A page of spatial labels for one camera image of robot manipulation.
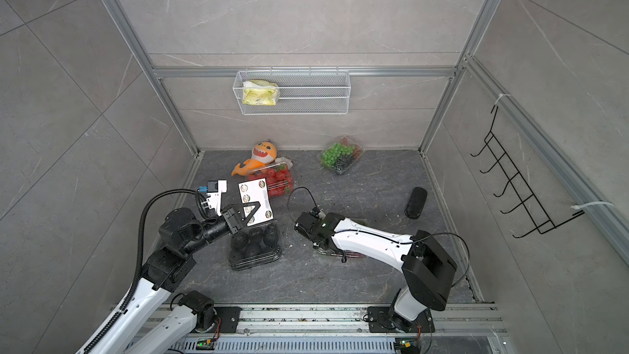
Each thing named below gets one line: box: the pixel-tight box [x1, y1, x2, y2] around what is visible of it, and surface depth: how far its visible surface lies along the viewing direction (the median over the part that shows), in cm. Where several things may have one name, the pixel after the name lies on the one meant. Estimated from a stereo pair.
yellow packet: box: [242, 79, 281, 106], surface depth 87 cm
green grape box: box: [320, 134, 364, 176], surface depth 112 cm
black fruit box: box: [227, 220, 282, 271], surface depth 86 cm
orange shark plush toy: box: [230, 140, 278, 177], surface depth 112 cm
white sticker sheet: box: [237, 177, 274, 227], surface depth 66 cm
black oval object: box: [404, 186, 428, 220], surface depth 100 cm
